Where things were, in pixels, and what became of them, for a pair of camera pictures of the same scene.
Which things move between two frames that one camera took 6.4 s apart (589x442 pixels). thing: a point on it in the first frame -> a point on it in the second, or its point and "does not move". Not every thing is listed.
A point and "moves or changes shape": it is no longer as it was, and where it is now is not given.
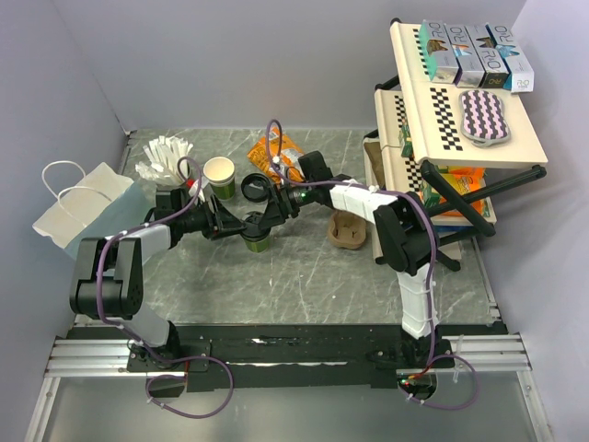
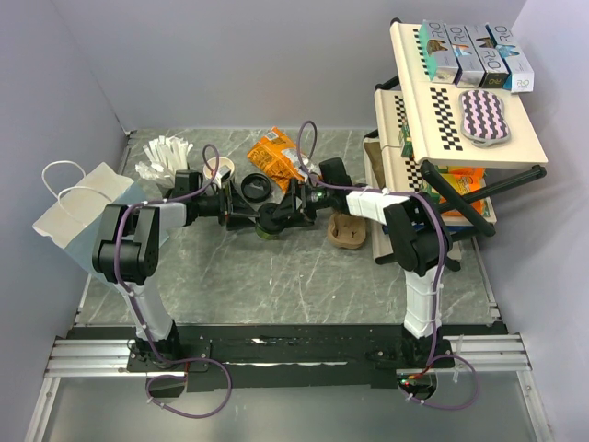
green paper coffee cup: (257, 247) moves or changes shape
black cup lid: (252, 231) moves or changes shape
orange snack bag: (279, 156) does not move
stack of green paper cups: (220, 172) does not move
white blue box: (520, 78) does not move
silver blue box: (471, 72) does not move
